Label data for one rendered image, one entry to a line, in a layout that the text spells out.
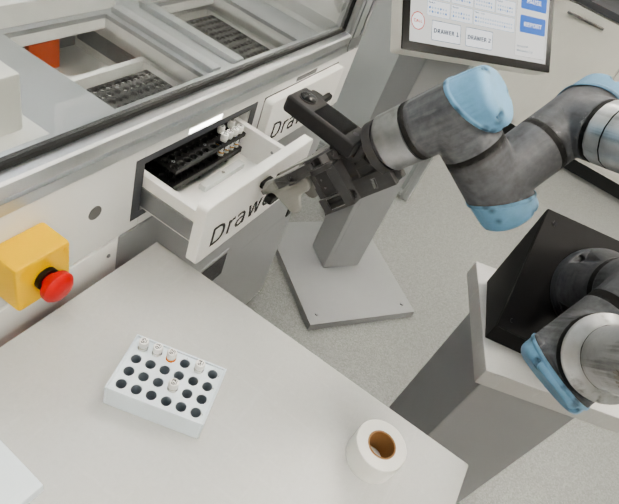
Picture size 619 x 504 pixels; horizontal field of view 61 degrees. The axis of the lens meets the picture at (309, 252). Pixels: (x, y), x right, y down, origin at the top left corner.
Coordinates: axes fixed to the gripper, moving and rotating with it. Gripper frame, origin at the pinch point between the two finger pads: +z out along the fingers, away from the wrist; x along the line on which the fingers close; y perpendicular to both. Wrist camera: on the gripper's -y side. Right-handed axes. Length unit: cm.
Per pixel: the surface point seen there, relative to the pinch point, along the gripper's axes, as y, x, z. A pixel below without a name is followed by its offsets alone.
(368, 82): -3, 162, 63
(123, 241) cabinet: -3.4, -15.5, 18.6
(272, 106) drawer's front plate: -10.0, 17.1, 6.1
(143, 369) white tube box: 10.5, -30.4, 7.0
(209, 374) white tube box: 16.2, -24.9, 4.3
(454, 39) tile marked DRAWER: -3, 77, -8
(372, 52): -13, 162, 55
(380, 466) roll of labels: 35.2, -21.7, -10.9
